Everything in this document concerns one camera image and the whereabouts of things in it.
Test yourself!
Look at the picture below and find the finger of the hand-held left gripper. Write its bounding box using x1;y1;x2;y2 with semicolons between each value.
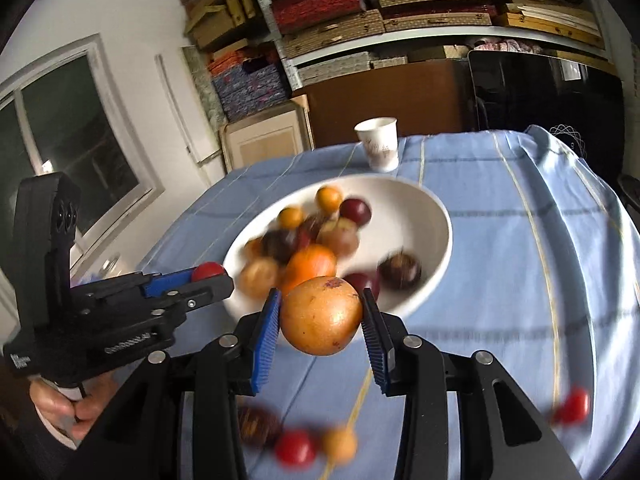
80;269;197;306
150;276;235;326

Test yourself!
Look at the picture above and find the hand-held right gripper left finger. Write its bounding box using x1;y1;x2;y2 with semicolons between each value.
65;288;282;480

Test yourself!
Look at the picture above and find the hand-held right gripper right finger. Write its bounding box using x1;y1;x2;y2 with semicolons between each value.
361;287;581;480

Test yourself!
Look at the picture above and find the red cherry tomato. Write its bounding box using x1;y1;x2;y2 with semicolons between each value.
299;214;323;241
191;261;227;283
275;430;317;466
554;387;592;426

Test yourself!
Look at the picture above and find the dark purple round fruit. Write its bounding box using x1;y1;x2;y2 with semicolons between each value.
344;272;383;301
340;197;373;226

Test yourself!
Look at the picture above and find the dark brown mangosteen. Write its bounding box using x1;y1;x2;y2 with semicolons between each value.
237;406;283;448
377;252;422;291

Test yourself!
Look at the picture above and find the small dark purple fruit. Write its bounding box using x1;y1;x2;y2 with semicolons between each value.
261;229;300;265

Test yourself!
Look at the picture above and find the large orange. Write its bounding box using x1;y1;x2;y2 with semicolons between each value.
282;244;337;293

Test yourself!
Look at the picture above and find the small orange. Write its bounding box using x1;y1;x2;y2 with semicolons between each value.
277;206;306;230
316;186;344;213

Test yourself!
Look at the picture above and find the white plate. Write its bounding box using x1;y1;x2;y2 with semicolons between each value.
222;175;453;328

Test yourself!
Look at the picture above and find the person's left hand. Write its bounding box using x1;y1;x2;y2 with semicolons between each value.
30;372;118;441

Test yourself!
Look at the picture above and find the blue checked tablecloth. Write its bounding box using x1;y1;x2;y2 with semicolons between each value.
70;125;640;480

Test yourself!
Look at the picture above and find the white leaning strip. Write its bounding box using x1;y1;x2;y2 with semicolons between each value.
155;52;223;166

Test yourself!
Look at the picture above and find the grey marbled slab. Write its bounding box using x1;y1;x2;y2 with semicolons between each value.
181;45;228;126

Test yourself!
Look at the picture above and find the white paper cup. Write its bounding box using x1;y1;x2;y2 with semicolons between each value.
354;117;401;173

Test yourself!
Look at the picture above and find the stack of blue patterned boxes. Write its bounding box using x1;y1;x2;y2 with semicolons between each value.
207;47;293;123

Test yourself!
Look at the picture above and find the brown wooden board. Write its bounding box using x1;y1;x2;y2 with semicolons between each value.
290;60;476;148

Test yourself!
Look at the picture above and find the white metal shelf rack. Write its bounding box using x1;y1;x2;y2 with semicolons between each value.
240;0;621;91

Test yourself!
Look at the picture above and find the pile of wooden boxes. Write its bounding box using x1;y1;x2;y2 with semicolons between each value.
180;0;261;51

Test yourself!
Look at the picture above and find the shelf stack of flat boxes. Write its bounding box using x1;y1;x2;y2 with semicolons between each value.
250;0;618;86

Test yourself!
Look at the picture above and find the pink patterned cloth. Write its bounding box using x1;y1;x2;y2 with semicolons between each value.
465;37;543;56

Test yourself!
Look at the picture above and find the aluminium frame window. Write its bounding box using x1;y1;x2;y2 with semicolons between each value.
0;35;166;271

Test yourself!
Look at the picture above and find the wooden picture frame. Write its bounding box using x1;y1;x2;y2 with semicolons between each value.
218;95;316;173

